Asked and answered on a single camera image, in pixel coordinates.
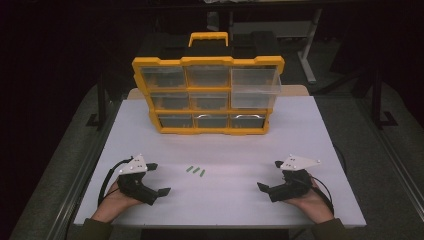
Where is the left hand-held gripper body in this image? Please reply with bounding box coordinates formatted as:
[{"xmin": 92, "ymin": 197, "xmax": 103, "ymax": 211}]
[{"xmin": 115, "ymin": 153, "xmax": 160, "ymax": 206}]

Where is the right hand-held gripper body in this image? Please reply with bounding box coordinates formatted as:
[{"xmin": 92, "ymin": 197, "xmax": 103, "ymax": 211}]
[{"xmin": 268, "ymin": 154, "xmax": 322, "ymax": 204}]

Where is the clear plastic drawer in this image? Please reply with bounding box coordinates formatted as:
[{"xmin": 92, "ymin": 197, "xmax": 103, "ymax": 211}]
[{"xmin": 230, "ymin": 65, "xmax": 283, "ymax": 110}]

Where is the person's right hand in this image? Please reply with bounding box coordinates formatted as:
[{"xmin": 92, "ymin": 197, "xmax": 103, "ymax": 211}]
[{"xmin": 284, "ymin": 178, "xmax": 335, "ymax": 224}]

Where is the person's left hand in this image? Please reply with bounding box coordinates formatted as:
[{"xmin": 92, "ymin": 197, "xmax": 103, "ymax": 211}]
[{"xmin": 91, "ymin": 179, "xmax": 143, "ymax": 224}]

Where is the black metal stand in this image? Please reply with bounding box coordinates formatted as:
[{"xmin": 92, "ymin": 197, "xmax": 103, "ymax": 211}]
[
  {"xmin": 85, "ymin": 71, "xmax": 108, "ymax": 130},
  {"xmin": 370, "ymin": 64, "xmax": 400, "ymax": 130}
]

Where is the grid of transparent organizer drawers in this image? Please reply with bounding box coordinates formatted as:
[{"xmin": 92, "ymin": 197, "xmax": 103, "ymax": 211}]
[{"xmin": 139, "ymin": 65, "xmax": 268, "ymax": 130}]

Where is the white metal desk leg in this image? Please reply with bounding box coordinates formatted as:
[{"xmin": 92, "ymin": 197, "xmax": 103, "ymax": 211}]
[{"xmin": 297, "ymin": 8, "xmax": 324, "ymax": 85}]

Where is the yellow black organizer cabinet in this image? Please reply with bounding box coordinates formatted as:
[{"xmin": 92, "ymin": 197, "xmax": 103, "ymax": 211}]
[{"xmin": 131, "ymin": 30, "xmax": 286, "ymax": 136}]

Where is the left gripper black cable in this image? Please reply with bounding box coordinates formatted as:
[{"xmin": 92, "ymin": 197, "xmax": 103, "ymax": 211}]
[{"xmin": 97, "ymin": 157, "xmax": 135, "ymax": 208}]

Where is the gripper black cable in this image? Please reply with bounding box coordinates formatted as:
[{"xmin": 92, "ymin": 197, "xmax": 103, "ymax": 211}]
[
  {"xmin": 308, "ymin": 174, "xmax": 335, "ymax": 215},
  {"xmin": 97, "ymin": 157, "xmax": 135, "ymax": 208}
]

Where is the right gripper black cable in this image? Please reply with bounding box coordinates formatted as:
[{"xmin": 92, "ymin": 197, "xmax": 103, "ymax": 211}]
[{"xmin": 308, "ymin": 174, "xmax": 335, "ymax": 215}]

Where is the aluminium rail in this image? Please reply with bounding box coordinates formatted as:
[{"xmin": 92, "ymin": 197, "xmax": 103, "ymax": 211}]
[
  {"xmin": 354, "ymin": 96, "xmax": 424, "ymax": 213},
  {"xmin": 45, "ymin": 99, "xmax": 122, "ymax": 240}
]

